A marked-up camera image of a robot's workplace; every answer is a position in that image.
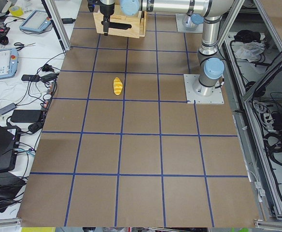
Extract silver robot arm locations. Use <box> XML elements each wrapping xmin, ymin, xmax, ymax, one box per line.
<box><xmin>88</xmin><ymin>0</ymin><xmax>233</xmax><ymax>36</ymax></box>
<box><xmin>195</xmin><ymin>16</ymin><xmax>225</xmax><ymax>97</ymax></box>

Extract light wooden drawer cabinet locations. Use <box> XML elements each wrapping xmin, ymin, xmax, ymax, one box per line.
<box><xmin>93</xmin><ymin>4</ymin><xmax>148</xmax><ymax>39</ymax></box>

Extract blue teach pendant upper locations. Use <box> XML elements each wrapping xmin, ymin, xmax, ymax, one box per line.
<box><xmin>19</xmin><ymin>10</ymin><xmax>51</xmax><ymax>34</ymax></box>

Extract blue teach pendant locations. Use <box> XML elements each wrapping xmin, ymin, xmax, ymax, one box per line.
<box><xmin>19</xmin><ymin>10</ymin><xmax>51</xmax><ymax>34</ymax></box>
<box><xmin>0</xmin><ymin>48</ymin><xmax>18</xmax><ymax>79</ymax></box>

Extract toy bread loaf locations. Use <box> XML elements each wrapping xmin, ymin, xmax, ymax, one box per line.
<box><xmin>113</xmin><ymin>77</ymin><xmax>123</xmax><ymax>96</ymax></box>

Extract black scissors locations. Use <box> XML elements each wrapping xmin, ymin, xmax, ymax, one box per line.
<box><xmin>14</xmin><ymin>42</ymin><xmax>36</xmax><ymax>51</ymax></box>

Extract yellow tape roll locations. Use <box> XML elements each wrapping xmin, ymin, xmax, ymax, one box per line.
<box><xmin>9</xmin><ymin>5</ymin><xmax>24</xmax><ymax>17</ymax></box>

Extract blue teach pendant lower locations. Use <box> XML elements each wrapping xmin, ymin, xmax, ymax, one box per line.
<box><xmin>0</xmin><ymin>48</ymin><xmax>18</xmax><ymax>79</ymax></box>

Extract black power brick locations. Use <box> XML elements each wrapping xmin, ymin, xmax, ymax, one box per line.
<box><xmin>10</xmin><ymin>110</ymin><xmax>42</xmax><ymax>123</ymax></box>

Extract white crumpled cloth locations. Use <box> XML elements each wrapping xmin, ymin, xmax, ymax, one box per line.
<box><xmin>235</xmin><ymin>42</ymin><xmax>265</xmax><ymax>62</ymax></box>

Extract black laptop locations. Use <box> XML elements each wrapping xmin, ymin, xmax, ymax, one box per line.
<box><xmin>0</xmin><ymin>126</ymin><xmax>21</xmax><ymax>173</ymax></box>

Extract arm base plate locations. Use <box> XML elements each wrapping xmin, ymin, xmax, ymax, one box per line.
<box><xmin>183</xmin><ymin>74</ymin><xmax>224</xmax><ymax>105</ymax></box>
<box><xmin>175</xmin><ymin>14</ymin><xmax>204</xmax><ymax>34</ymax></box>

